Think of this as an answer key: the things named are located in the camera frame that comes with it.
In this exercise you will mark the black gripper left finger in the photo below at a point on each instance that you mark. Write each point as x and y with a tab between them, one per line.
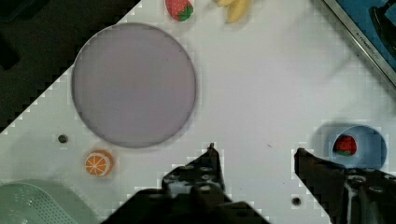
190	194

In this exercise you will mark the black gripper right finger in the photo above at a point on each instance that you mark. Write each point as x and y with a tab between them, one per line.
348	195

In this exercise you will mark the blue bowl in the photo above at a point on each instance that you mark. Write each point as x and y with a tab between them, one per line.
372	147

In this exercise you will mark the toy strawberry in bowl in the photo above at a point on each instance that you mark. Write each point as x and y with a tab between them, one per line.
345	145

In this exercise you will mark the toy orange half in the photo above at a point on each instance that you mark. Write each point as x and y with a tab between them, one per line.
99	163

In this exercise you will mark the round grey plate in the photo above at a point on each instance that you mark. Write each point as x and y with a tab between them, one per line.
133	85

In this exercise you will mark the green perforated colander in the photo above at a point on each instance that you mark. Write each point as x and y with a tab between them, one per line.
35	201

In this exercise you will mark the toy strawberry on table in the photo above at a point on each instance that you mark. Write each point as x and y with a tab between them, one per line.
179	10

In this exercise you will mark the peeled toy banana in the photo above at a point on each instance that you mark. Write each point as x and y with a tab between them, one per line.
237	9

